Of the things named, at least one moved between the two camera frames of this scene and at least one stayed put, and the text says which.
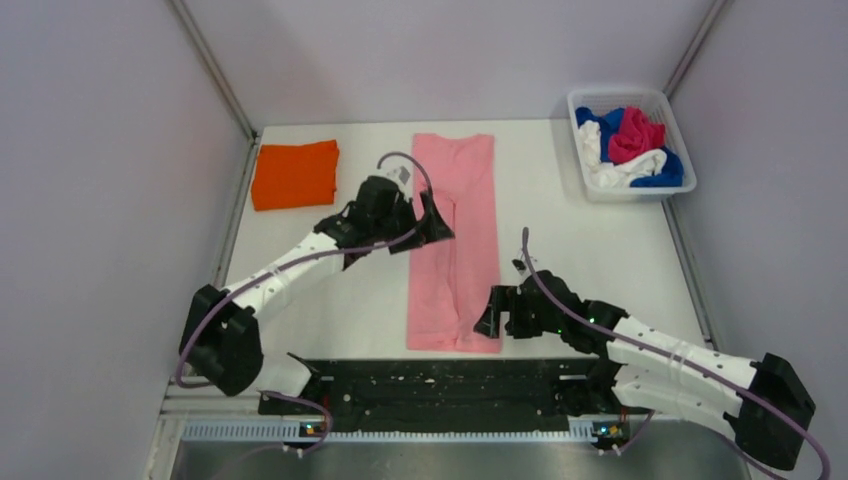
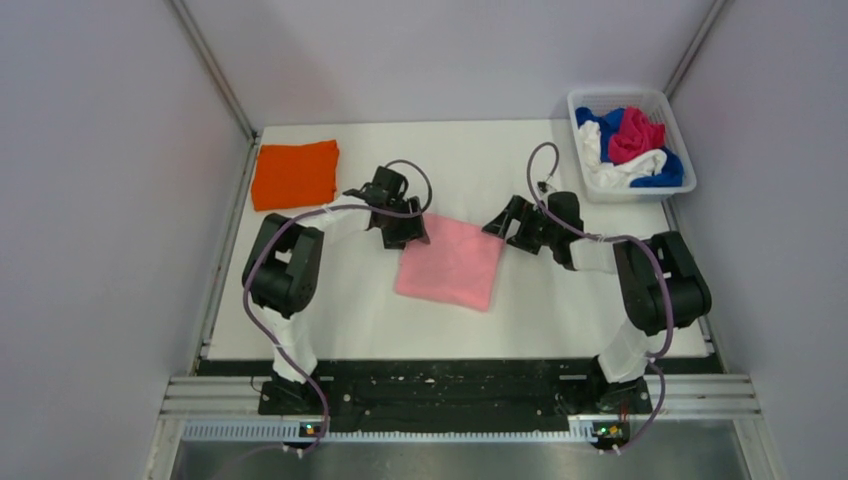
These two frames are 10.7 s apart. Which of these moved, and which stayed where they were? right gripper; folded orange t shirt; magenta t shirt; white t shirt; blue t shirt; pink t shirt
Moved: pink t shirt; right gripper
Stayed: white t shirt; magenta t shirt; blue t shirt; folded orange t shirt
